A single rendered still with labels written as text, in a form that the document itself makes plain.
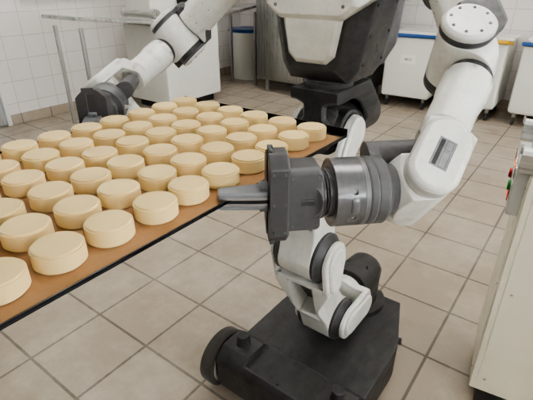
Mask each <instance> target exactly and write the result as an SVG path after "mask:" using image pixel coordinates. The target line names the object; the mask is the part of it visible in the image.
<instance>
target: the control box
mask: <svg viewBox="0 0 533 400"><path fill-rule="evenodd" d="M522 144H524V147H525V148H531V143H529V142H523V141H520V143H519V147H518V151H517V154H516V156H517V160H516V159H515V161H516V165H515V162H514V165H515V167H516V171H515V174H514V170H515V167H514V165H513V170H512V176H511V178H510V179H511V180H512V183H511V186H510V189H509V190H508V191H507V192H508V193H507V194H506V195H507V197H506V207H505V214H508V215H512V216H517V214H518V211H519V208H520V203H521V201H522V198H523V193H524V191H525V189H524V188H525V187H526V185H527V181H528V180H529V177H530V175H528V174H523V173H518V166H519V164H520V159H521V156H522V154H520V149H521V146H522ZM513 174H514V177H513Z"/></svg>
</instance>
